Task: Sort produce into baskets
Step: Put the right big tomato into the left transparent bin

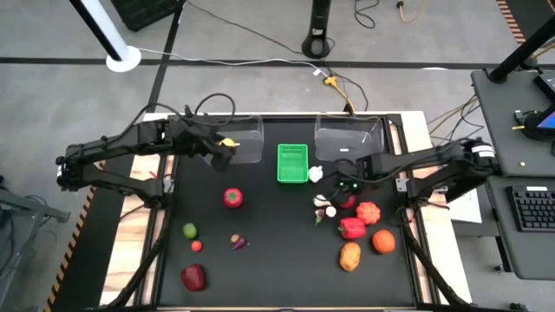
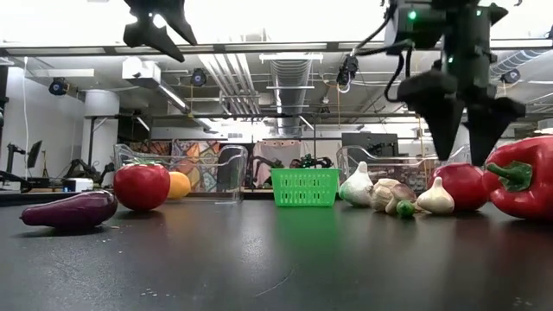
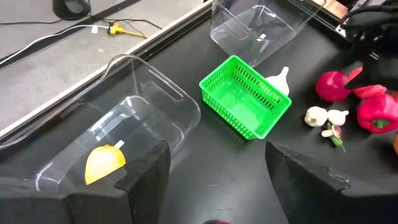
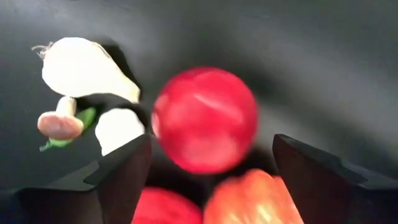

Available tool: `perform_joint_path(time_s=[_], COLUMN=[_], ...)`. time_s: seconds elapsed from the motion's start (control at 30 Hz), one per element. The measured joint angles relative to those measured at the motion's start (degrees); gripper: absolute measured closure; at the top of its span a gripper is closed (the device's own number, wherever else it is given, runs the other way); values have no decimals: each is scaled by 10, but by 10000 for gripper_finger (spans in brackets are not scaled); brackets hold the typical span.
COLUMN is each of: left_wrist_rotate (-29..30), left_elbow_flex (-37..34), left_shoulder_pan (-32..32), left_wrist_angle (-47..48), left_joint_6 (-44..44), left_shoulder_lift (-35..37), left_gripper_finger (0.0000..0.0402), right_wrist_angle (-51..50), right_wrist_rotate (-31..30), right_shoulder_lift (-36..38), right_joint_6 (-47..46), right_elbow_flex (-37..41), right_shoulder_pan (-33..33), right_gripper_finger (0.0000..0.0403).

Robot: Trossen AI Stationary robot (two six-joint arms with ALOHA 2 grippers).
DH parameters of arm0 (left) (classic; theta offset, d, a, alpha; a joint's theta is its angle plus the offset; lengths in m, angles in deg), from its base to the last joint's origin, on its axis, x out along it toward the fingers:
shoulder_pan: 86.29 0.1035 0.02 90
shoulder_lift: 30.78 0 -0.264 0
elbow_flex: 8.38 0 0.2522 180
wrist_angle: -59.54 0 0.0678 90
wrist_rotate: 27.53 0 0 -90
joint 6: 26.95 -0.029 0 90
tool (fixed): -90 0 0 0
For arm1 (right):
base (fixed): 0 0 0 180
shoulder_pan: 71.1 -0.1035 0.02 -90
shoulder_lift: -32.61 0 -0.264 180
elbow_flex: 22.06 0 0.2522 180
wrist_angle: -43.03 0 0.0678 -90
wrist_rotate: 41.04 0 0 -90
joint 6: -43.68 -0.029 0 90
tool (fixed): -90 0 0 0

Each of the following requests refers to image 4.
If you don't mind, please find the red bell pepper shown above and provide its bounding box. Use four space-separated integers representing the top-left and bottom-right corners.
131 186 205 224

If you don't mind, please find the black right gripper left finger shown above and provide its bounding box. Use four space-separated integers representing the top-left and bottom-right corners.
0 133 153 224

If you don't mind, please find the orange-red ridged pumpkin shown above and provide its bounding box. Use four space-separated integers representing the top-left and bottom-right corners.
203 168 305 224

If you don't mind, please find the green chili pepper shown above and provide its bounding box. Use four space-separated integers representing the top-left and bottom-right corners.
39 106 98 152

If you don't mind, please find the white garlic bulb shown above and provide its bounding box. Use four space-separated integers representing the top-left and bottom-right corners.
30 36 142 104
94 108 146 157

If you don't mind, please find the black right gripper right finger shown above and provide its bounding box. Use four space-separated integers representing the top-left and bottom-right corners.
272 133 398 224

